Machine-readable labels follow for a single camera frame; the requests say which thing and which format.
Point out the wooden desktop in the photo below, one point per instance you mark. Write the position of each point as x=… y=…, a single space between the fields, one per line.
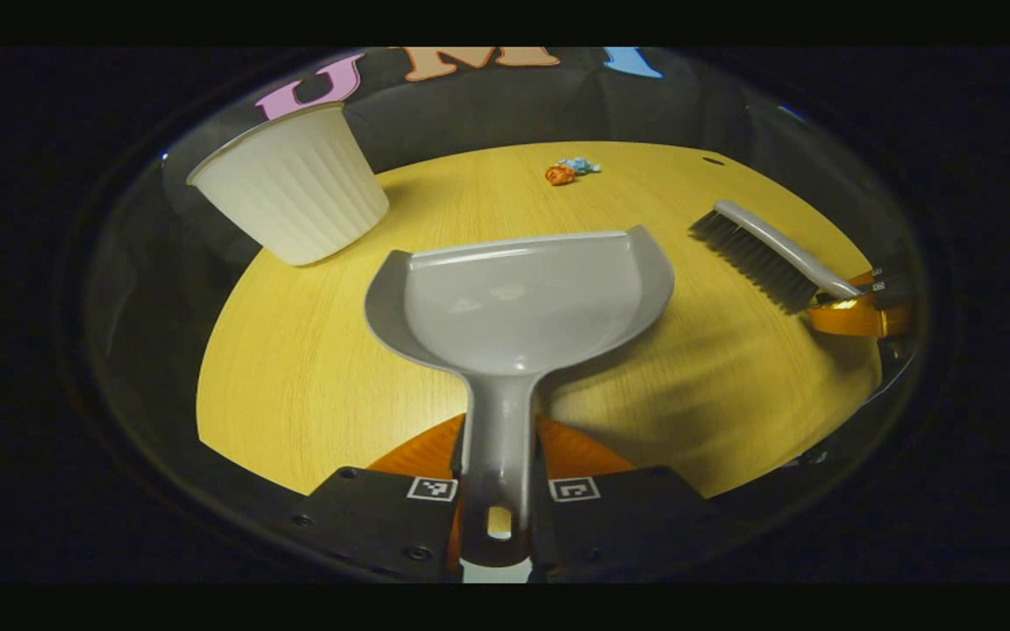
x=689 y=394

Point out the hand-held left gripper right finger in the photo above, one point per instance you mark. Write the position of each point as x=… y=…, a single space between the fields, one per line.
x=619 y=526

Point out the orange wrapper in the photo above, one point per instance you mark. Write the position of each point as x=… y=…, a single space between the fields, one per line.
x=559 y=175

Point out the grey plastic dustpan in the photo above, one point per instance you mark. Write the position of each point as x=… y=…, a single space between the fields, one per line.
x=514 y=307

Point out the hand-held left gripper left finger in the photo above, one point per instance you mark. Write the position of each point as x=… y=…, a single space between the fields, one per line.
x=373 y=526

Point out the small grey broom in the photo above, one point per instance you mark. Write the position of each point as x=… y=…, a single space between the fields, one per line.
x=777 y=250

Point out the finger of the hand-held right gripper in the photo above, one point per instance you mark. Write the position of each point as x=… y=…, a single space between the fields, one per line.
x=864 y=320
x=891 y=283

